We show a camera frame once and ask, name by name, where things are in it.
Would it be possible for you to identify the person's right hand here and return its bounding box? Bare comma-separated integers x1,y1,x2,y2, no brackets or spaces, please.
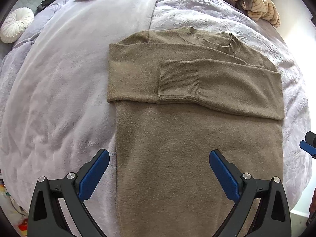
309,189,316,213

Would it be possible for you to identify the lavender embossed bedspread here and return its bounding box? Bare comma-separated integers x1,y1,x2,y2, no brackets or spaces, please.
150,0,312,208

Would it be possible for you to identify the round white pleated cushion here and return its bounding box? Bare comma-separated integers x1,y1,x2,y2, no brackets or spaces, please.
1,8,34,44

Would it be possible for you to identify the red and yellow floor clutter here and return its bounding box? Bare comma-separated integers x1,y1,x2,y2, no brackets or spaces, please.
1,178,28,236

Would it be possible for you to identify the olive brown knit sweater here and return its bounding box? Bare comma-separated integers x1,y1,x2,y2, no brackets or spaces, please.
107,27,284,236

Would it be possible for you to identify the lilac fleece blanket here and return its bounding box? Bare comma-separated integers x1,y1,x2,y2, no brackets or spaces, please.
1,0,157,236

